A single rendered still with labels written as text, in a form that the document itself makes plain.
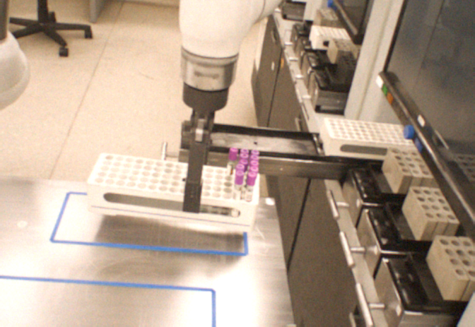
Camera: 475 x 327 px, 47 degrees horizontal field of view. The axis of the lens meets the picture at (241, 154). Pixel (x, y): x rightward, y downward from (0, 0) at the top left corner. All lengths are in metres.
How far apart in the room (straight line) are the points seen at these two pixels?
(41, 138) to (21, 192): 1.75
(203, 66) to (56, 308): 0.43
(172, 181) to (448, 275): 0.51
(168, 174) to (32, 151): 1.81
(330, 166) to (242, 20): 0.61
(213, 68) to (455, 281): 0.54
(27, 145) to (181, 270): 1.94
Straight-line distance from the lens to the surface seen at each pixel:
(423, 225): 1.13
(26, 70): 1.46
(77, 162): 2.68
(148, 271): 0.95
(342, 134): 1.35
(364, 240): 1.20
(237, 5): 0.81
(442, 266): 1.05
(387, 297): 1.08
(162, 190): 0.98
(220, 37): 0.81
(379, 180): 1.30
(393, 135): 1.42
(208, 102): 0.87
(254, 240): 1.04
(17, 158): 2.73
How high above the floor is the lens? 1.49
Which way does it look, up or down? 32 degrees down
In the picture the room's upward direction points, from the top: 9 degrees clockwise
